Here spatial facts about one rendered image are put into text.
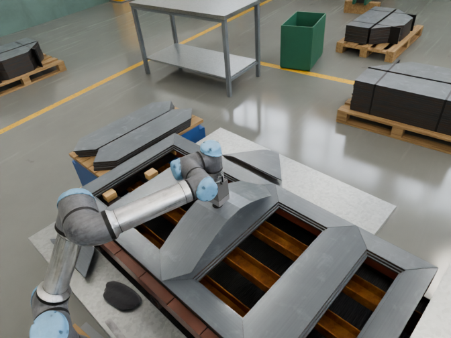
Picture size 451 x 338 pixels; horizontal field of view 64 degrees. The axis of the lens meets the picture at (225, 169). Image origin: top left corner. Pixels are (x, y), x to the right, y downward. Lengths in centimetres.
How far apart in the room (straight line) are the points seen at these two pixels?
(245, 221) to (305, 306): 47
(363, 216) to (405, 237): 105
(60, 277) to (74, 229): 29
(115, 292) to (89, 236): 61
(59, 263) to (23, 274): 164
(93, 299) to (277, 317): 81
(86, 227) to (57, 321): 39
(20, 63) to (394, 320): 543
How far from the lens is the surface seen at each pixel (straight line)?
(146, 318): 164
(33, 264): 303
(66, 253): 134
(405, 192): 324
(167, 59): 515
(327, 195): 194
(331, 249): 158
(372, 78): 385
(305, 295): 144
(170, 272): 145
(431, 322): 124
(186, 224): 148
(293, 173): 205
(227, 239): 159
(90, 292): 179
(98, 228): 113
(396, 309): 148
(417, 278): 158
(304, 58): 499
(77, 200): 123
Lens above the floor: 206
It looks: 39 degrees down
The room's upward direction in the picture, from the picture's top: 5 degrees counter-clockwise
